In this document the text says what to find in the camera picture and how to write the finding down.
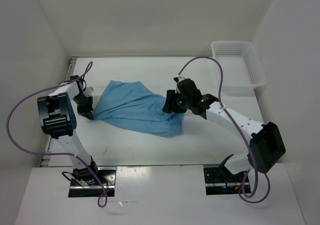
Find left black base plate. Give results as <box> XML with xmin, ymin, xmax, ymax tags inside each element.
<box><xmin>68</xmin><ymin>166</ymin><xmax>117</xmax><ymax>198</ymax></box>

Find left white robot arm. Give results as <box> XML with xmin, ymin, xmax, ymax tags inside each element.
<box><xmin>37</xmin><ymin>75</ymin><xmax>100</xmax><ymax>186</ymax></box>

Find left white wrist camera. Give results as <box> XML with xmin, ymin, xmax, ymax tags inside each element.
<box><xmin>83</xmin><ymin>86</ymin><xmax>94</xmax><ymax>97</ymax></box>

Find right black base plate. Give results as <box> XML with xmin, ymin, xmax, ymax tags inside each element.
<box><xmin>203</xmin><ymin>164</ymin><xmax>246</xmax><ymax>196</ymax></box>

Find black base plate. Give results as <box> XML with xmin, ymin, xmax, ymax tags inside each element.
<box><xmin>203</xmin><ymin>164</ymin><xmax>246</xmax><ymax>196</ymax></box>
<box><xmin>68</xmin><ymin>166</ymin><xmax>117</xmax><ymax>198</ymax></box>

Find light blue shorts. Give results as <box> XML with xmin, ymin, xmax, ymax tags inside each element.
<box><xmin>92</xmin><ymin>80</ymin><xmax>184</xmax><ymax>138</ymax></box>

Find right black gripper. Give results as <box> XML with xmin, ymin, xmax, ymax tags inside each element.
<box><xmin>162</xmin><ymin>89</ymin><xmax>192</xmax><ymax>113</ymax></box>

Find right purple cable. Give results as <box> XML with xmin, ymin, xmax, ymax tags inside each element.
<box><xmin>176</xmin><ymin>56</ymin><xmax>271</xmax><ymax>204</ymax></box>

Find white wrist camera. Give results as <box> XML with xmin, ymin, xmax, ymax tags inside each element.
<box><xmin>83</xmin><ymin>86</ymin><xmax>94</xmax><ymax>97</ymax></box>
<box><xmin>173</xmin><ymin>75</ymin><xmax>185</xmax><ymax>83</ymax></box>

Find white plastic basket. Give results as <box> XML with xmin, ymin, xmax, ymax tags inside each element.
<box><xmin>211</xmin><ymin>40</ymin><xmax>267</xmax><ymax>93</ymax></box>

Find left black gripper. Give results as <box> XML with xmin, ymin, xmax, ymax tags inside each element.
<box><xmin>72</xmin><ymin>93</ymin><xmax>94</xmax><ymax>120</ymax></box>

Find aluminium table edge rail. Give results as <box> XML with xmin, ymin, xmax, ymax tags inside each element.
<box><xmin>39</xmin><ymin>56</ymin><xmax>78</xmax><ymax>167</ymax></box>

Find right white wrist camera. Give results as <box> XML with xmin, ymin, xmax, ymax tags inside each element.
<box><xmin>173</xmin><ymin>75</ymin><xmax>185</xmax><ymax>83</ymax></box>

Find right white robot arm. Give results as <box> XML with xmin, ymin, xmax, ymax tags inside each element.
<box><xmin>162</xmin><ymin>78</ymin><xmax>286</xmax><ymax>182</ymax></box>

